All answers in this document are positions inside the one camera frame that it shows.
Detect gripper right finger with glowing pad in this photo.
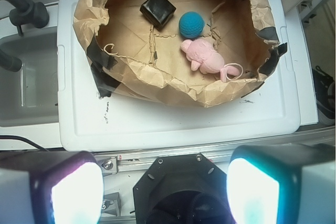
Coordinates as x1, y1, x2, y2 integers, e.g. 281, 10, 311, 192
226, 144, 335, 223

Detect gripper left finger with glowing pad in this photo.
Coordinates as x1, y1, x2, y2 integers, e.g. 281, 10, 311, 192
1, 151, 103, 223

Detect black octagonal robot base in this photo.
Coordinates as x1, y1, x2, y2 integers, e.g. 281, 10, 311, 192
133, 153, 235, 223

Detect black box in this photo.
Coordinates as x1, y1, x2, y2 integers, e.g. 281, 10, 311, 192
140, 0, 176, 30

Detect white plastic bin lid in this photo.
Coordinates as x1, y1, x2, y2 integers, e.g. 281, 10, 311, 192
57, 0, 301, 152

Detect clear plastic storage tub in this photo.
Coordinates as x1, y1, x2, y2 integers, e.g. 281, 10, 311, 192
1, 27, 58, 127

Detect pink toy mouse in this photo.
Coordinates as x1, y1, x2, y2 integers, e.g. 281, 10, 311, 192
180, 38, 244, 82

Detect crumpled brown paper bag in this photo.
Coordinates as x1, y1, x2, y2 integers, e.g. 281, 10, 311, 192
73, 0, 287, 108

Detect blue textured ball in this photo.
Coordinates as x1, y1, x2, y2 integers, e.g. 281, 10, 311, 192
178, 12, 205, 39

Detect black cable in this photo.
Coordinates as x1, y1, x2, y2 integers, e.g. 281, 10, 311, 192
0, 135, 50, 152

